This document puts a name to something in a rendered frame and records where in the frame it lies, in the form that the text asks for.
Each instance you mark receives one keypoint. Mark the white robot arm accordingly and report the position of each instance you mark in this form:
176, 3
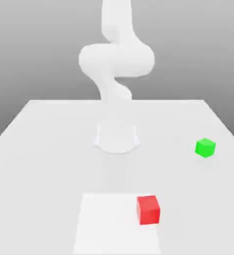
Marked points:
116, 59

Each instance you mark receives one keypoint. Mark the small green cube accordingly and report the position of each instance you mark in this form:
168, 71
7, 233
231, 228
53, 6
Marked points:
205, 147

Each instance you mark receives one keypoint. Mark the small red cube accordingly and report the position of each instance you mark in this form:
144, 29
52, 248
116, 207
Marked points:
148, 210

